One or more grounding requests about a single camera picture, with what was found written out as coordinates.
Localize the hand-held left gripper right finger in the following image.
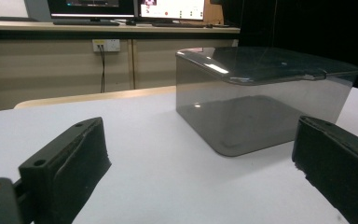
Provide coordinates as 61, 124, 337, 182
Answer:
292, 115, 358, 224

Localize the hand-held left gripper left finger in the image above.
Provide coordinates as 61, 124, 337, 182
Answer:
18, 117, 113, 224

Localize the grey transparent lidded box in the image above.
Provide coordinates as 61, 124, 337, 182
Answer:
175, 46, 358, 158

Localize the long beige desk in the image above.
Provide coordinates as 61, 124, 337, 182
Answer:
0, 20, 241, 116

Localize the black curtain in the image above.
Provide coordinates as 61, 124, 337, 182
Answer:
223, 0, 358, 93

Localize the black keyboard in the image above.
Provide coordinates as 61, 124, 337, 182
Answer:
151, 21, 207, 29
52, 19, 120, 27

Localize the black computer monitor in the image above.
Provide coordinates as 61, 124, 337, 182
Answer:
47, 0, 136, 20

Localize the computer monitor with white screen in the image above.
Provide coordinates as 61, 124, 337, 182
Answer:
138, 0, 206, 21

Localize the black power cable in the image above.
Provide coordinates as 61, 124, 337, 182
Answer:
98, 45, 106, 94

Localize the white wall socket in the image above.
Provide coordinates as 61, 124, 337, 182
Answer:
91, 38, 121, 53

